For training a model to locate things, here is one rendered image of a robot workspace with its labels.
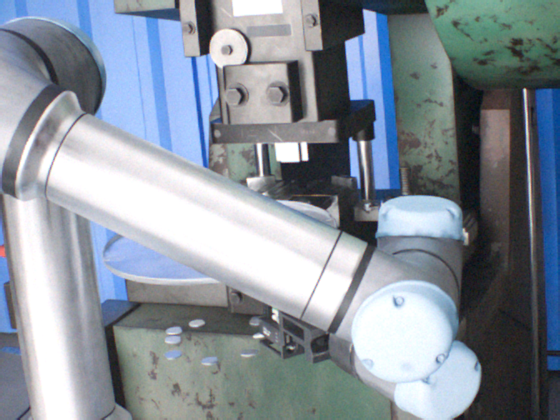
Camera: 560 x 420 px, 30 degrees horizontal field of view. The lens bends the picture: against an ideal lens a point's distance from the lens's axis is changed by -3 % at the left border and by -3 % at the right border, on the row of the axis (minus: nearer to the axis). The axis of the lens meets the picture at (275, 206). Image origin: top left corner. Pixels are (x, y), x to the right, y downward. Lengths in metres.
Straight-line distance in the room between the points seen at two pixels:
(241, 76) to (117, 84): 1.57
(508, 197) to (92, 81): 0.89
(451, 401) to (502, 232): 0.80
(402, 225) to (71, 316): 0.32
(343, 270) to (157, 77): 2.14
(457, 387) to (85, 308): 0.35
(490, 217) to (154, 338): 0.58
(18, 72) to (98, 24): 2.14
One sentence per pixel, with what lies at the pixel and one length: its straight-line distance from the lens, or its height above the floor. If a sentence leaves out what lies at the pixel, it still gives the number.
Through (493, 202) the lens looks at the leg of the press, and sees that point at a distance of 1.73.
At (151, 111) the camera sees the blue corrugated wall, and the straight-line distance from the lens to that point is 2.93.
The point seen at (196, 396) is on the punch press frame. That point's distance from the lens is 1.48.
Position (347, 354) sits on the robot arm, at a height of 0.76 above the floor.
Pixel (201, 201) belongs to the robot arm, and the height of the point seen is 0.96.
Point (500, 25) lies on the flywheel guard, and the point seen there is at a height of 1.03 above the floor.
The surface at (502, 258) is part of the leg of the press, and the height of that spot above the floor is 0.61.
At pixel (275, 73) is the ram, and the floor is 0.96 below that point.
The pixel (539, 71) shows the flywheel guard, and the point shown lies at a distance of 1.26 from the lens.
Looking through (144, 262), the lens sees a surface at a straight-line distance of 1.30.
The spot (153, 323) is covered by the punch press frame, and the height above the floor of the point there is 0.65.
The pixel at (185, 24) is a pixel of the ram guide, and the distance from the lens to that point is 1.47.
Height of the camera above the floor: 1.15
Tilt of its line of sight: 14 degrees down
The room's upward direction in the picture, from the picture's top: 6 degrees counter-clockwise
